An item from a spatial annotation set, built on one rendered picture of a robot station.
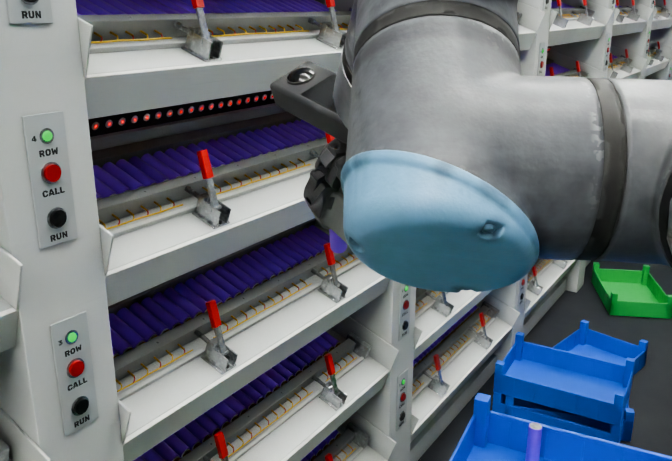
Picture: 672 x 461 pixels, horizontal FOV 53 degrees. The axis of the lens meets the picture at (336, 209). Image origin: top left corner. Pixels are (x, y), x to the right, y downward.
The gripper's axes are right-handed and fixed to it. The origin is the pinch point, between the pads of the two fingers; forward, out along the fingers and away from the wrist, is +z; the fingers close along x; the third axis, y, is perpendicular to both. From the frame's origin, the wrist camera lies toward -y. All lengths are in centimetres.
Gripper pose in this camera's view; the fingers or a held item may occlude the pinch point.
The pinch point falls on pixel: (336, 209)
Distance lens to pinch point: 68.0
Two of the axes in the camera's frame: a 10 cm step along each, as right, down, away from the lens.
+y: 6.3, 7.3, -2.8
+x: 7.7, -5.1, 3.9
